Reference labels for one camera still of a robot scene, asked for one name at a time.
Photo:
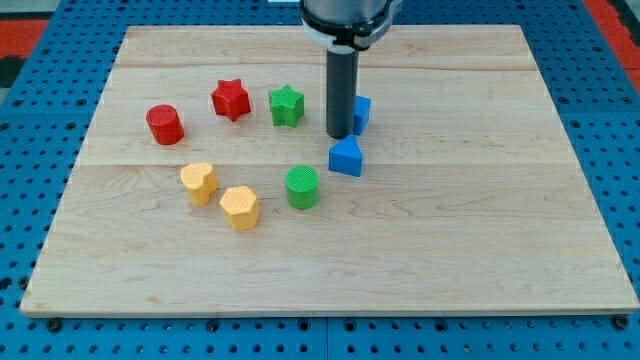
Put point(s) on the blue cube block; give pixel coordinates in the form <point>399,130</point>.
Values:
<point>362,107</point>

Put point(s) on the yellow hexagon block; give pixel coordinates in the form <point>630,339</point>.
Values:
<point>240,207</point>

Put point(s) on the green star block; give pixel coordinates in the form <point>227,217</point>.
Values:
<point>286,106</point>

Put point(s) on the red star block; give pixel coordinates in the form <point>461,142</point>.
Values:
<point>231,99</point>

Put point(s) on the grey robot arm flange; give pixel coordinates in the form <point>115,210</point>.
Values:
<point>345,26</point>

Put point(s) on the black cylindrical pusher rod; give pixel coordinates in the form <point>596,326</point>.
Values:
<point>341,82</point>

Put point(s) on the light wooden board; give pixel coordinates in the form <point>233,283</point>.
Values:
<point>471,201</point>

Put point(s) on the yellow heart block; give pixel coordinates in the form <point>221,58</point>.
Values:
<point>200,181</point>

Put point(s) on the blue triangle block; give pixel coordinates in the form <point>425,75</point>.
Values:
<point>346,157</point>

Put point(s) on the red cylinder block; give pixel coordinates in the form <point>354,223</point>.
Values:
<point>165,125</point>

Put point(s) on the green cylinder block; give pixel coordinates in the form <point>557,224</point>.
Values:
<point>302,187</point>

